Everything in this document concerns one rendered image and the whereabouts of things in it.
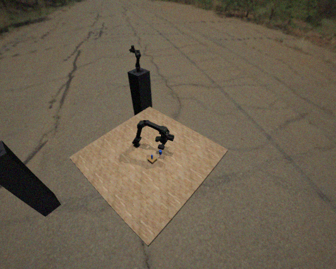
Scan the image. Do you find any tan square block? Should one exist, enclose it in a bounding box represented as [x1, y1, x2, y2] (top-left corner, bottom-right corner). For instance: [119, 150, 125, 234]
[147, 156, 157, 164]

